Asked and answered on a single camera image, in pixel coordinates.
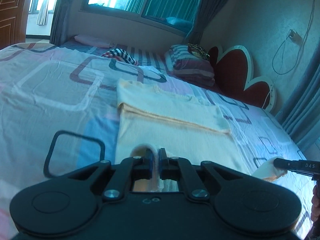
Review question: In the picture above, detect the cream knitted sweater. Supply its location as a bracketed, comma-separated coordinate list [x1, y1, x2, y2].
[115, 80, 286, 191]

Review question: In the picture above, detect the person's hand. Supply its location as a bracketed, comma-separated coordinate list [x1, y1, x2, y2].
[311, 185, 320, 222]

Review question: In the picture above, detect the grey curtain at right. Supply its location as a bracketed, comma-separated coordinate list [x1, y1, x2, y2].
[276, 65, 319, 152]

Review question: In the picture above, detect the pastel patterned bed quilt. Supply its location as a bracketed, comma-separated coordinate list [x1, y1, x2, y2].
[1, 43, 313, 239]

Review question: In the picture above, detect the red heart-shaped headboard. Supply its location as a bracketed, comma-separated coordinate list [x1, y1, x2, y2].
[208, 46, 277, 112]

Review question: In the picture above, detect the striped purple pillow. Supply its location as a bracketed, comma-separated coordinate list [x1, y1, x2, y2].
[164, 44, 215, 87]

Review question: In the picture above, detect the red black striped garment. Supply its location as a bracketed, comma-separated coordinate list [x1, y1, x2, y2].
[101, 48, 139, 66]

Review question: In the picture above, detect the striped bed sheet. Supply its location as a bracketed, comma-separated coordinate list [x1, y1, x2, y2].
[60, 38, 174, 76]

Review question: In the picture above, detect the gold patterned item on pillow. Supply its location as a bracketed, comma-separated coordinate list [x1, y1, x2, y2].
[188, 43, 210, 61]

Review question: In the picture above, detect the grey curtain by door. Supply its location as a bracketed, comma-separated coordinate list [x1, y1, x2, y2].
[49, 0, 72, 46]

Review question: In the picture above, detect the grey window curtain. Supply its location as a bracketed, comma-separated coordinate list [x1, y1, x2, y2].
[183, 0, 228, 44]

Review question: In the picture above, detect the brown wooden door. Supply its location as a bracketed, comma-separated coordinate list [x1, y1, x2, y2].
[1, 0, 30, 49]

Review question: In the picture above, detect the white charging cable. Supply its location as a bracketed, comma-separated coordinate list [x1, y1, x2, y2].
[262, 0, 316, 110]

